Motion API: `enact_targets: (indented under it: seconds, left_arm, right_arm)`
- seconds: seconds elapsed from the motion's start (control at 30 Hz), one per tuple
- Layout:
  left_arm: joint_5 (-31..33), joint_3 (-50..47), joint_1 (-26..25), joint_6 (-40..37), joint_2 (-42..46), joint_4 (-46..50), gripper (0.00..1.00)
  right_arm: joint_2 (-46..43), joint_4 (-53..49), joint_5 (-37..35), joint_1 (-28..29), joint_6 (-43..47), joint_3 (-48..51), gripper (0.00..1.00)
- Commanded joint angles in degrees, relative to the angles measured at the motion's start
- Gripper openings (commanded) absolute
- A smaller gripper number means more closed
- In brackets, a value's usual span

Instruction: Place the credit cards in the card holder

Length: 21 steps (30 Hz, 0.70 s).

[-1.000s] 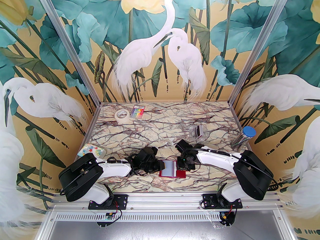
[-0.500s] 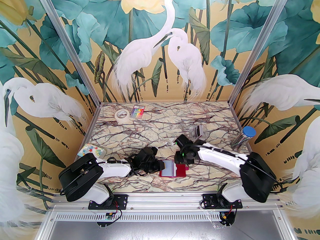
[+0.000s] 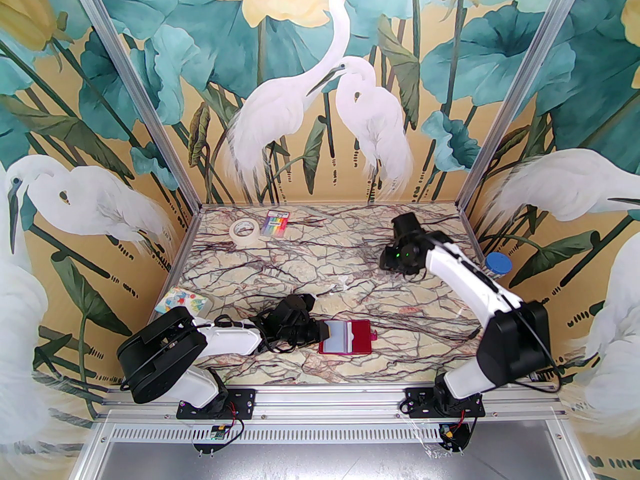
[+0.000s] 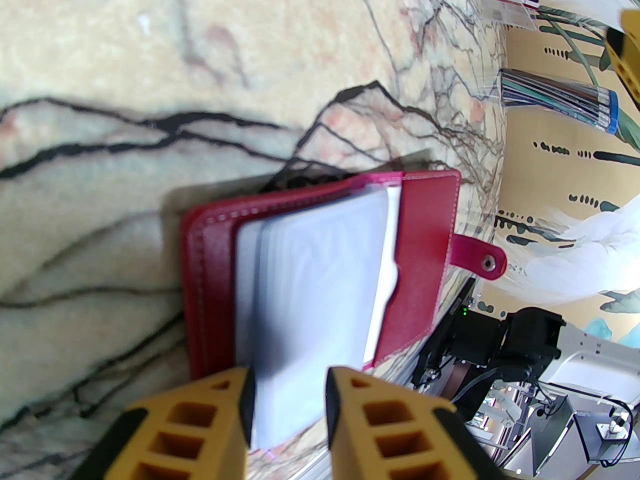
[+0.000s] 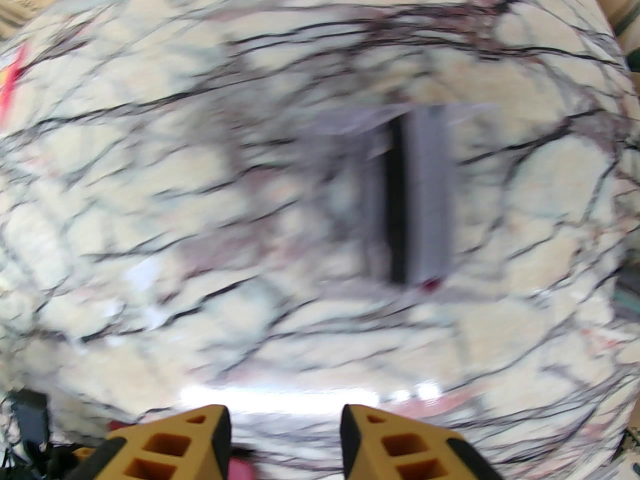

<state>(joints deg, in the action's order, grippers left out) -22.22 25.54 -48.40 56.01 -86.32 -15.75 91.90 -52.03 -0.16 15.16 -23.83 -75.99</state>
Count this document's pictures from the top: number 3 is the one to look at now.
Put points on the red leather card holder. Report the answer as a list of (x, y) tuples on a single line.
[(360, 338)]

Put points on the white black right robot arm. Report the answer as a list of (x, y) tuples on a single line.
[(510, 343)]

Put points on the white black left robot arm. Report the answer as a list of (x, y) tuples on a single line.
[(165, 348)]

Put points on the clear pencil tube blue lid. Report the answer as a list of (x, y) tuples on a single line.
[(498, 263)]

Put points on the perforated metal strip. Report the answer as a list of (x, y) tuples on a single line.
[(325, 433)]

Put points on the cream masking tape roll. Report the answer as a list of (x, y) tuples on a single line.
[(244, 239)]

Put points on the coloured pen pack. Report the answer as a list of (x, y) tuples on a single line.
[(276, 224)]

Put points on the colourful patterned tissue pack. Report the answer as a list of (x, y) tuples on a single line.
[(182, 298)]

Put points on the small green circuit board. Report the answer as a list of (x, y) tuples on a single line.
[(216, 433)]

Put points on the small board yellow connector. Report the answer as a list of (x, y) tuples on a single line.
[(448, 433)]

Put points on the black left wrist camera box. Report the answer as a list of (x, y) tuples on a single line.
[(297, 304)]

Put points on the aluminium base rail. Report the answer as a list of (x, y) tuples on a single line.
[(325, 400)]

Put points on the aluminium frame post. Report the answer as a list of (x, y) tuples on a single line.
[(136, 88), (522, 88)]

